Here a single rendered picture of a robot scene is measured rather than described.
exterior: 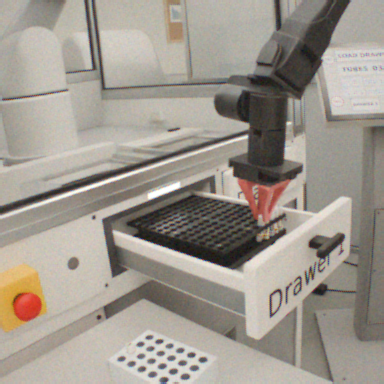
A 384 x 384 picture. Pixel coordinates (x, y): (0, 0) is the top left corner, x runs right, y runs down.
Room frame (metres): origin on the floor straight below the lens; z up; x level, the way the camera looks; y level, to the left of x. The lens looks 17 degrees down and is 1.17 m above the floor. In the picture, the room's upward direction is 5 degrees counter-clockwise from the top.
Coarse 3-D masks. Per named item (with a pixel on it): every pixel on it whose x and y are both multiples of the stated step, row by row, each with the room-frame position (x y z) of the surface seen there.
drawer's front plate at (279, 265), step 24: (336, 216) 0.60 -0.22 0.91; (288, 240) 0.50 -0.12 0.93; (264, 264) 0.45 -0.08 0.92; (288, 264) 0.49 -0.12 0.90; (312, 264) 0.54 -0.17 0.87; (336, 264) 0.61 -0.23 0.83; (264, 288) 0.45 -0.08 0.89; (312, 288) 0.54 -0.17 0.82; (264, 312) 0.45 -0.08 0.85; (288, 312) 0.49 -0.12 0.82
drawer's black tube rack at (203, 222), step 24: (144, 216) 0.73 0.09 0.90; (168, 216) 0.72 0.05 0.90; (192, 216) 0.70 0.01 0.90; (216, 216) 0.70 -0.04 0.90; (240, 216) 0.69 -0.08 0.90; (144, 240) 0.68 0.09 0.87; (168, 240) 0.67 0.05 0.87; (192, 240) 0.60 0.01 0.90; (216, 240) 0.59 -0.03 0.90; (264, 240) 0.64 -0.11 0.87; (216, 264) 0.57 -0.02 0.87
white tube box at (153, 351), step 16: (144, 336) 0.50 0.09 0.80; (160, 336) 0.50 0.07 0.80; (144, 352) 0.46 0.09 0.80; (160, 352) 0.47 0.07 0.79; (176, 352) 0.46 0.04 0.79; (192, 352) 0.46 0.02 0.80; (112, 368) 0.45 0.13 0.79; (128, 368) 0.43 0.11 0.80; (144, 368) 0.44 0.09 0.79; (160, 368) 0.44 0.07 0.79; (176, 368) 0.43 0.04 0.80; (192, 368) 0.43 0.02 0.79; (208, 368) 0.42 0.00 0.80
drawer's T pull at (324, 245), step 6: (336, 234) 0.54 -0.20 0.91; (342, 234) 0.54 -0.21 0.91; (312, 240) 0.53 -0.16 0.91; (318, 240) 0.53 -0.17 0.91; (324, 240) 0.53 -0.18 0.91; (330, 240) 0.52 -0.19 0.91; (336, 240) 0.52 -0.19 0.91; (342, 240) 0.54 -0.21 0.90; (312, 246) 0.53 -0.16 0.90; (318, 246) 0.52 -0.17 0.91; (324, 246) 0.51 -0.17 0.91; (330, 246) 0.51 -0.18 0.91; (336, 246) 0.52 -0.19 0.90; (318, 252) 0.50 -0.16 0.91; (324, 252) 0.49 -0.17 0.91; (330, 252) 0.51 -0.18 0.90; (324, 258) 0.49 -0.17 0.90
